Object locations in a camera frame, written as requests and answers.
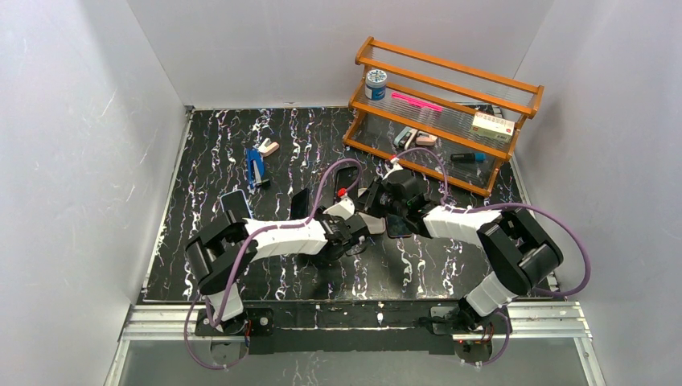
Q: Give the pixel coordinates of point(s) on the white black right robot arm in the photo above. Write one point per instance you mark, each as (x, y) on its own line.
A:
(520, 252)

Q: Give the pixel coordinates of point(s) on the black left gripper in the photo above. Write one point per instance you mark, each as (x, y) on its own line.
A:
(348, 244)

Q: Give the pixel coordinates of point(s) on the orange wooden shelf rack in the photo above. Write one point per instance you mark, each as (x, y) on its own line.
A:
(460, 90)

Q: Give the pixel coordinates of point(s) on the black blue marker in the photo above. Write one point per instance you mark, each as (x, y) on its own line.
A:
(471, 157)

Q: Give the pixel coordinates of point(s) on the beige pink phone case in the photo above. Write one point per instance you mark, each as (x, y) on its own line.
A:
(375, 224)

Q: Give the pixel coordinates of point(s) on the pink pen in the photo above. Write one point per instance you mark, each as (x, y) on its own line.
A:
(415, 102)

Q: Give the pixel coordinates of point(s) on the white red cardboard box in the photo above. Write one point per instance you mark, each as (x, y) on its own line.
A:
(493, 127)

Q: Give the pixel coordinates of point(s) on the purple edged smartphone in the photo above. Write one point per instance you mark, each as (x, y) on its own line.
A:
(396, 227)

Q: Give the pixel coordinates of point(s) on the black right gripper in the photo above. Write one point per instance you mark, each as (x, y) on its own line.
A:
(376, 196)

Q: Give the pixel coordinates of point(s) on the phone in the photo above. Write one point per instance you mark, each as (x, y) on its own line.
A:
(236, 203)
(344, 177)

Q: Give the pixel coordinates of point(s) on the small pink white stapler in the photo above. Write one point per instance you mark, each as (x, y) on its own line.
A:
(267, 147)

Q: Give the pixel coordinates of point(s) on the phone in light blue case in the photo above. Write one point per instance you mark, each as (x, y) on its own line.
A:
(236, 203)

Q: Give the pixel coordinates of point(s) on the black arm mounting base bar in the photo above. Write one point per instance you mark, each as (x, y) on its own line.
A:
(363, 326)

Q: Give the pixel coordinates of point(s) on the black smartphone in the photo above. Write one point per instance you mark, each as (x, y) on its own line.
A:
(299, 206)

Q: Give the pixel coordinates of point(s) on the white blue labelled jar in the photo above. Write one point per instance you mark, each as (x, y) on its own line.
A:
(375, 82)

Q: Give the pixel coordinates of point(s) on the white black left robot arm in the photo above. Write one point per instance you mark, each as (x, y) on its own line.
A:
(222, 251)

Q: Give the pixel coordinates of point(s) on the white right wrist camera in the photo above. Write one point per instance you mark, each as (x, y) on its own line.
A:
(395, 166)

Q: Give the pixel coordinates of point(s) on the light blue small stapler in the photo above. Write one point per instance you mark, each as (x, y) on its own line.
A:
(402, 139)

